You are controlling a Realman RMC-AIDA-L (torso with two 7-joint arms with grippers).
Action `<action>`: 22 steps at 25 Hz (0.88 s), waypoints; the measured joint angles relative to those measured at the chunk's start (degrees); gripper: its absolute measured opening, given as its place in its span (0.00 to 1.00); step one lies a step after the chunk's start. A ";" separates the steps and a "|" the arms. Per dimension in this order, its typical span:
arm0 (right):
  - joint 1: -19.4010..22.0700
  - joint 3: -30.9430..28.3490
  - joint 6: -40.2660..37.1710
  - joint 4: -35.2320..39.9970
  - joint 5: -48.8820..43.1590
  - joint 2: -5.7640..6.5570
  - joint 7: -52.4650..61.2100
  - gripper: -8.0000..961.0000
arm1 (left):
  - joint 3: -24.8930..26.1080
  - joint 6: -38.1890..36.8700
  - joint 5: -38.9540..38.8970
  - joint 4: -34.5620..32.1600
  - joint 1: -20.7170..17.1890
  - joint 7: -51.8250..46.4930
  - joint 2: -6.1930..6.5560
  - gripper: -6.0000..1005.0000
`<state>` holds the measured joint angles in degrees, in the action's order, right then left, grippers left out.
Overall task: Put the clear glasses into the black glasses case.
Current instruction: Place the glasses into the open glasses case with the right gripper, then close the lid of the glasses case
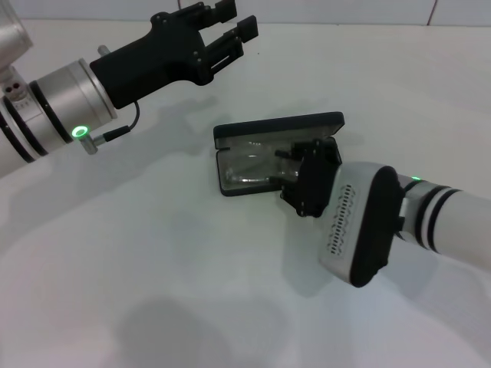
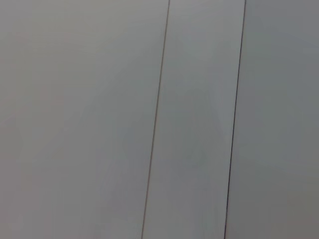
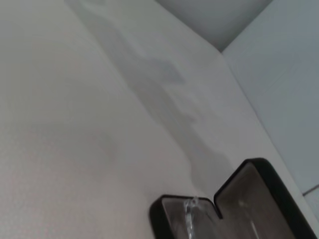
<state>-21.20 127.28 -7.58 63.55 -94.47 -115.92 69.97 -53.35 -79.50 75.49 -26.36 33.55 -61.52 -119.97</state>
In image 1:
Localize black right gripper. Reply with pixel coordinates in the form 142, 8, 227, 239
269, 136, 343, 219

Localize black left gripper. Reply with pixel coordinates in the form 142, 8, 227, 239
90, 0, 259, 110

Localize black glasses case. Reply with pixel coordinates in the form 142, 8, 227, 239
213, 110, 345, 199

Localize clear white glasses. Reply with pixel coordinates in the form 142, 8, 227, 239
224, 140, 304, 186

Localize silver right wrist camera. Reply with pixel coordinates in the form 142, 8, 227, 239
318, 161, 406, 289

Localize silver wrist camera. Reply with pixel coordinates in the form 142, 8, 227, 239
318, 161, 406, 289
0, 0, 35, 113

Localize black cable with silver connector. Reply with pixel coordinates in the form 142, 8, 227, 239
78, 100, 140, 155

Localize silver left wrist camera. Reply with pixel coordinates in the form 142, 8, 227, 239
0, 0, 35, 113

